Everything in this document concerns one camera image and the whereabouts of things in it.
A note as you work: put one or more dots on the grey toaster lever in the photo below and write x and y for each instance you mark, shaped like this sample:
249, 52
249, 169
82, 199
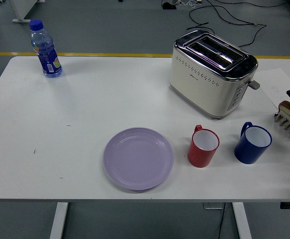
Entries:
254, 85

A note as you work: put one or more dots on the purple round plate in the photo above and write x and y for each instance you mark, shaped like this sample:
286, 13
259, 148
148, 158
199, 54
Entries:
137, 159

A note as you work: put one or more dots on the metal toast rack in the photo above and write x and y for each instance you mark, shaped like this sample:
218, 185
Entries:
287, 123

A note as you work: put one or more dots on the blue mug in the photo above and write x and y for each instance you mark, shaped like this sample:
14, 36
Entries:
248, 153

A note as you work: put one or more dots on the cream and chrome toaster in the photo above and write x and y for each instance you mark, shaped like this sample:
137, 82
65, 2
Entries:
202, 84

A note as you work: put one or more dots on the red mug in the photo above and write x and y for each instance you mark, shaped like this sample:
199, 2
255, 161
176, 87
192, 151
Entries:
199, 156

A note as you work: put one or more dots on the white table leg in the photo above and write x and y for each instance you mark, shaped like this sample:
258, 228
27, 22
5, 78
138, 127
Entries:
59, 221
241, 221

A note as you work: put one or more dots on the water bottle with blue label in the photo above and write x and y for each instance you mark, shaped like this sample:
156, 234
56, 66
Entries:
49, 59

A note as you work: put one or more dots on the white background desk leg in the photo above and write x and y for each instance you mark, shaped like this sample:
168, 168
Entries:
19, 12

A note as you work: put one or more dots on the clear bracket under table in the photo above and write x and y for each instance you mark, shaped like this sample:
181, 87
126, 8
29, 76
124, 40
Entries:
212, 206

